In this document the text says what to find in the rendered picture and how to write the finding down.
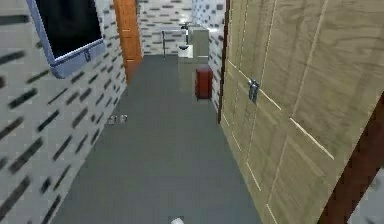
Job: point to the red bin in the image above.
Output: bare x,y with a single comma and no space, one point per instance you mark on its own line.
203,82

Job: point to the pale grey sink cabinet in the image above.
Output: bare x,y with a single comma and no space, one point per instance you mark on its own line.
191,63

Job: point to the orange wooden door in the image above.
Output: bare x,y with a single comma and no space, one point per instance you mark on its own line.
128,33

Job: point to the pale wooden room door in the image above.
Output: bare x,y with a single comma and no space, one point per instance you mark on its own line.
300,110

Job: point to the small white object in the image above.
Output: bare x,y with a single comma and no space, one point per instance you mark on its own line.
177,221

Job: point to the blue framed dark window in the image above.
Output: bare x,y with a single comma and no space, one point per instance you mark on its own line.
68,26

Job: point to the small silver wall fittings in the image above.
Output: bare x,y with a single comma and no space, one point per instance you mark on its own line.
117,119

